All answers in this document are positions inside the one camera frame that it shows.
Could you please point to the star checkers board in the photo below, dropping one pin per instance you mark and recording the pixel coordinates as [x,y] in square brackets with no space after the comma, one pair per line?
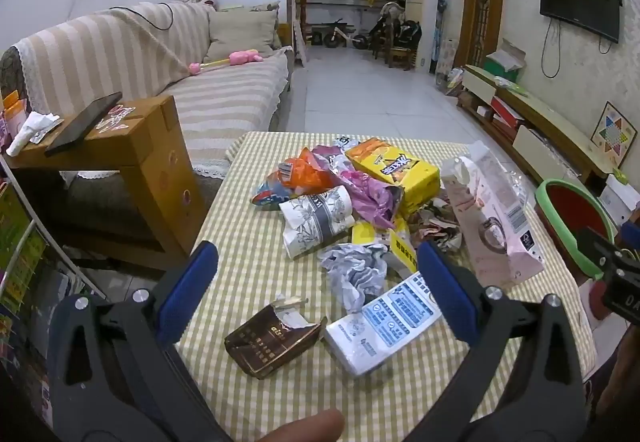
[615,129]

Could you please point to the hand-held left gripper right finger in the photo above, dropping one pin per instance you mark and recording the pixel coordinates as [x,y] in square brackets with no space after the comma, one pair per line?
[450,294]

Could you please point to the small green packet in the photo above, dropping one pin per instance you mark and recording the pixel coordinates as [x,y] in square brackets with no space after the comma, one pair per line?
[620,177]

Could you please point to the white standing air conditioner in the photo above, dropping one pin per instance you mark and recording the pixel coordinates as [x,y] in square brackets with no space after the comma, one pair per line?
[420,11]

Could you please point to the person's left hand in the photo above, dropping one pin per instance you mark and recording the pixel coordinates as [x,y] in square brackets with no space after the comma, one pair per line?
[300,427]

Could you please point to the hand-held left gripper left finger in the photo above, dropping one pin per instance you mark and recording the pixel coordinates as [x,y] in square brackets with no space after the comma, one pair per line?
[186,294]

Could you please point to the wooden side table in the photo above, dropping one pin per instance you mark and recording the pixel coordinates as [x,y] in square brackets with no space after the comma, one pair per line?
[150,161]

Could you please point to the white pink plush toy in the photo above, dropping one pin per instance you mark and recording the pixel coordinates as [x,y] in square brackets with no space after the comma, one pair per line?
[210,0]

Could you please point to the white blue carton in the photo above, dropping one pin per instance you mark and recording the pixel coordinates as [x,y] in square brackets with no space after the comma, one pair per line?
[380,327]

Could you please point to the open green white box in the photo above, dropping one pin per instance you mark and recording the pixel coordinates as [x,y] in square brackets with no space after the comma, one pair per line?
[505,59]

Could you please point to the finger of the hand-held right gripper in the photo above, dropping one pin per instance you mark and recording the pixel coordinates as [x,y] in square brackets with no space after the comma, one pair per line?
[602,247]

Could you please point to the red flat box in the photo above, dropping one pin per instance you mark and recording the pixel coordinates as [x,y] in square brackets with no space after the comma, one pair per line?
[507,114]

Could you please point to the crumpled brown paper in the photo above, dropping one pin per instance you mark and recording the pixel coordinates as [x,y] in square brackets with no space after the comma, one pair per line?
[435,227]

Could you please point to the striped beige sofa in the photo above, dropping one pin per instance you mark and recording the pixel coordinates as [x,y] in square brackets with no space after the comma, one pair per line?
[125,51]

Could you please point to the clear plastic bag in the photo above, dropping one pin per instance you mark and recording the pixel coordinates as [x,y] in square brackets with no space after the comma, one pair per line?
[517,189]

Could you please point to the yellow snack box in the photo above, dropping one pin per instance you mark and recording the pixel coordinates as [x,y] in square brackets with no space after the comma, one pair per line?
[395,171]

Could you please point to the pink toy wand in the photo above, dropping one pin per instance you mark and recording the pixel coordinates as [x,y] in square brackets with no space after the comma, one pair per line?
[240,57]

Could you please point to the person's right forearm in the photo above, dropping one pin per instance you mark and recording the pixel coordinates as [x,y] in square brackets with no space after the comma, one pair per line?
[620,382]

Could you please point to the yellow white medicine box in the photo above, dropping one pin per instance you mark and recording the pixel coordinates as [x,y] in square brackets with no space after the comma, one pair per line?
[400,247]

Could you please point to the red bin with green rim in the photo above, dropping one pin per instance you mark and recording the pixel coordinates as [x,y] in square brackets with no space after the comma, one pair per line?
[565,207]

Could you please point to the torn brown box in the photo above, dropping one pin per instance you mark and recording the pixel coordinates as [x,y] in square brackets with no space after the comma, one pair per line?
[270,342]

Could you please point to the white balance bike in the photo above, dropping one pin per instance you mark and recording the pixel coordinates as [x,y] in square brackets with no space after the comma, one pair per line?
[342,36]

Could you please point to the yellow checked tablecloth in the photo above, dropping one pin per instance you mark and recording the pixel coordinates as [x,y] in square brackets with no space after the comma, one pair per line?
[250,232]

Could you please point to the beige pillow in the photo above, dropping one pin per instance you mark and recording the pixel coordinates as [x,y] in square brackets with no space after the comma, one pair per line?
[240,34]

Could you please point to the crumpled grey paper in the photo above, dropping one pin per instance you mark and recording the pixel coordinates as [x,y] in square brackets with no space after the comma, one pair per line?
[355,272]

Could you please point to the long wooden tv cabinet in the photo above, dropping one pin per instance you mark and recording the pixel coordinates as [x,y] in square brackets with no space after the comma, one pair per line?
[545,116]

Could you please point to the pink foil wrapper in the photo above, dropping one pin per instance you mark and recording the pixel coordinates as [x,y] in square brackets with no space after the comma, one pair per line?
[372,199]

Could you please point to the grey patterned tissue pack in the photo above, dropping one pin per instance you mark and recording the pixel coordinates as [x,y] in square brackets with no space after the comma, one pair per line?
[315,222]

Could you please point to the white cardboard box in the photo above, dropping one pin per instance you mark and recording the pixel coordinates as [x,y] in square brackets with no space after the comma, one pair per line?
[617,199]

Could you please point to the black wall television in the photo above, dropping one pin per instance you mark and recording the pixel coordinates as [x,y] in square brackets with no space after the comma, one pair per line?
[580,1]

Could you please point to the black tablet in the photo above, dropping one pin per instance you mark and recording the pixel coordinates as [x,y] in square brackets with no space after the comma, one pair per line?
[85,121]

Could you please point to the orange snack wrapper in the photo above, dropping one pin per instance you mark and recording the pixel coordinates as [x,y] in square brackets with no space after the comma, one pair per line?
[305,177]

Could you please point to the crumpled white tissue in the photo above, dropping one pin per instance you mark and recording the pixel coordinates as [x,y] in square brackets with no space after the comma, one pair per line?
[32,129]

